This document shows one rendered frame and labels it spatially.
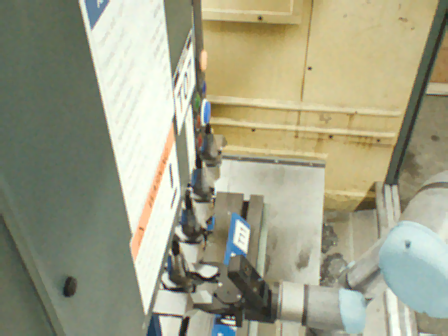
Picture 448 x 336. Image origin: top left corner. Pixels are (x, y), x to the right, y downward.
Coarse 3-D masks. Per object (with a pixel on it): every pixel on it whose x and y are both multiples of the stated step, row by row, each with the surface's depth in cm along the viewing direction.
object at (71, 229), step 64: (0, 0) 21; (64, 0) 27; (0, 64) 22; (64, 64) 27; (0, 128) 22; (64, 128) 28; (0, 192) 23; (64, 192) 29; (0, 256) 25; (64, 256) 30; (128, 256) 42; (0, 320) 29; (64, 320) 31; (128, 320) 44
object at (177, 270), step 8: (168, 256) 93; (176, 256) 92; (184, 256) 94; (168, 264) 94; (176, 264) 93; (184, 264) 95; (168, 272) 95; (176, 272) 95; (184, 272) 95; (176, 280) 96; (184, 280) 96
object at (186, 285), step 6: (192, 264) 99; (192, 270) 98; (162, 276) 97; (192, 276) 99; (162, 282) 97; (168, 282) 96; (174, 282) 96; (180, 282) 96; (186, 282) 96; (192, 282) 97; (168, 288) 97; (174, 288) 96; (180, 288) 96; (186, 288) 97
